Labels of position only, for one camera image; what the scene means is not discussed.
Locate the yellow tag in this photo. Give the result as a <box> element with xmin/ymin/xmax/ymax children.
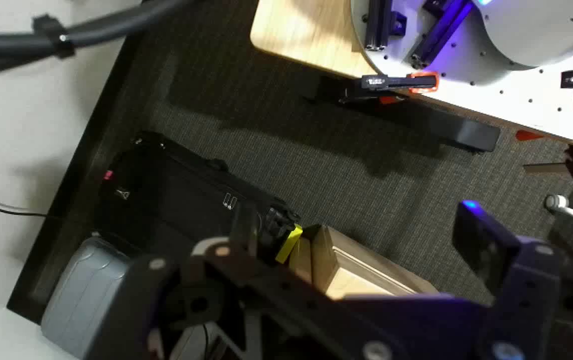
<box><xmin>273</xmin><ymin>225</ymin><xmax>307</xmax><ymax>266</ymax></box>

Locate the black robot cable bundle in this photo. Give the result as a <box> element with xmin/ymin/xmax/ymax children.
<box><xmin>0</xmin><ymin>0</ymin><xmax>191</xmax><ymax>81</ymax></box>

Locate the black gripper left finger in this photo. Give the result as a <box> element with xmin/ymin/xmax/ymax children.
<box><xmin>87</xmin><ymin>237</ymin><xmax>369</xmax><ymax>360</ymax></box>

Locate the white perforated mounting plate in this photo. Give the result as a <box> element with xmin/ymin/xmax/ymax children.
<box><xmin>349</xmin><ymin>0</ymin><xmax>573</xmax><ymax>150</ymax></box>

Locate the light wooden box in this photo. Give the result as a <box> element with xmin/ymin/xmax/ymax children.
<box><xmin>289</xmin><ymin>225</ymin><xmax>442</xmax><ymax>304</ymax></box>

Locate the grey plastic box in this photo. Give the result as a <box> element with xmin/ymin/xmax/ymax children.
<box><xmin>38</xmin><ymin>237</ymin><xmax>134</xmax><ymax>360</ymax></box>

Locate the black stand leg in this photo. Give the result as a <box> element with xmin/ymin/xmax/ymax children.
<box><xmin>425</xmin><ymin>108</ymin><xmax>503</xmax><ymax>155</ymax></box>

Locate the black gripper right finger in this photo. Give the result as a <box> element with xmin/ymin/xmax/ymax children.
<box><xmin>450</xmin><ymin>199</ymin><xmax>567</xmax><ymax>360</ymax></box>

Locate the black clamp orange tip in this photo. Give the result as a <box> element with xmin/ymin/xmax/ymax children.
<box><xmin>335</xmin><ymin>68</ymin><xmax>442</xmax><ymax>108</ymax></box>

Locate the wooden robot stand top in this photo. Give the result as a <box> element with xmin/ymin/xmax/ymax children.
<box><xmin>248</xmin><ymin>0</ymin><xmax>573</xmax><ymax>156</ymax></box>

